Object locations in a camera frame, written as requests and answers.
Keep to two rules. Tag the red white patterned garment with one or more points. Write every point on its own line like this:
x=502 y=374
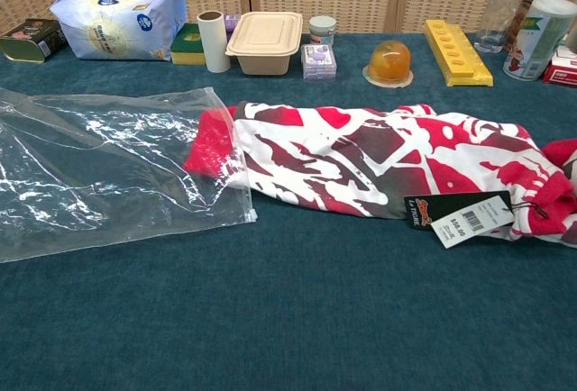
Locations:
x=360 y=152

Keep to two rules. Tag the clear plastic bag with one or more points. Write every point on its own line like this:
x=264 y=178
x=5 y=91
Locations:
x=90 y=175

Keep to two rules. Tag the clear purple floss box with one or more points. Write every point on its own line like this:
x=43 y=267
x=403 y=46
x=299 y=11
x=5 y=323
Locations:
x=320 y=62

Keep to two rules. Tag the blue carpet table cover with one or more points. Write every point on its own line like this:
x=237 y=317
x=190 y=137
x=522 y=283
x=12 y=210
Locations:
x=270 y=310

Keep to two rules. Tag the beige lidded lunch box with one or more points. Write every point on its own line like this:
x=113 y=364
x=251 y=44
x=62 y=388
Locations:
x=266 y=39

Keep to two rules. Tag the small white jar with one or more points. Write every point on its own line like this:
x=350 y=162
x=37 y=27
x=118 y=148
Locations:
x=322 y=30

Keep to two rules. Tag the white cardboard core roll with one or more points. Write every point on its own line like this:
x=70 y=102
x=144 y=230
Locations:
x=216 y=44

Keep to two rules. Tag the orange jelly cup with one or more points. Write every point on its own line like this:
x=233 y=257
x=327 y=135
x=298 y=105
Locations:
x=390 y=64

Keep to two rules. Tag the purple carton box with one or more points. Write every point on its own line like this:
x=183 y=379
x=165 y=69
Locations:
x=232 y=24

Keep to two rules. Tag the black hang tag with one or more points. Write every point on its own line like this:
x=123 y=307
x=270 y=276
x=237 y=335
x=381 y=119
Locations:
x=451 y=206

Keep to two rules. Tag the green yellow sponge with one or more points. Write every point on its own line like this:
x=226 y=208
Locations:
x=187 y=44

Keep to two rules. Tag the white price tag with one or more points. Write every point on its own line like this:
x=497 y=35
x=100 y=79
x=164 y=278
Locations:
x=460 y=229

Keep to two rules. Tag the yellow tray with round holes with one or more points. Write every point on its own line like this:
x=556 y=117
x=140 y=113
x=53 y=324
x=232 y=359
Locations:
x=455 y=57

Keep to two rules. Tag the white blue tissue pack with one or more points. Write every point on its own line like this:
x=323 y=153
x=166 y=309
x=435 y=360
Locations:
x=112 y=26

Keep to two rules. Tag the clear plastic water bottle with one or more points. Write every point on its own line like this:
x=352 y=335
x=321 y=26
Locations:
x=500 y=17

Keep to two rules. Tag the white green cylinder can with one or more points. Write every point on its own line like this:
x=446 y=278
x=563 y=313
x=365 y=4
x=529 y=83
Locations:
x=532 y=44

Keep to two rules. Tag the black green tin can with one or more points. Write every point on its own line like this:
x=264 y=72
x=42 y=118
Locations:
x=31 y=39

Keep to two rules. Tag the red white carton box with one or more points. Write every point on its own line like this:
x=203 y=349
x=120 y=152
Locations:
x=561 y=73

